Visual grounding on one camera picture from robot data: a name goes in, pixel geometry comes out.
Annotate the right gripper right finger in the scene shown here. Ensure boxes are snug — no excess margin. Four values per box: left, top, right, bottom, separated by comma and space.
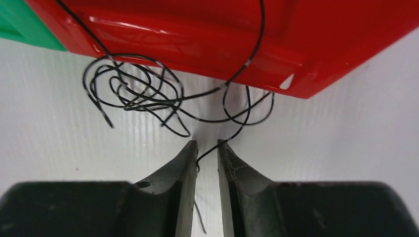
217, 139, 419, 237

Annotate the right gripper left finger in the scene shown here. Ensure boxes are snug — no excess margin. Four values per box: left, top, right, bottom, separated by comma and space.
0, 140, 198, 237

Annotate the black cable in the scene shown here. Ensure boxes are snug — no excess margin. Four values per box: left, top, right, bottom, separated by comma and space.
55, 0, 275, 235

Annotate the red plastic bin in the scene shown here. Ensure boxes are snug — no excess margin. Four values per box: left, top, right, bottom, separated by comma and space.
28, 0, 419, 99

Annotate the green plastic bin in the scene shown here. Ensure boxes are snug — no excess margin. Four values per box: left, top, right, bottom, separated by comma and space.
0, 0, 66, 51

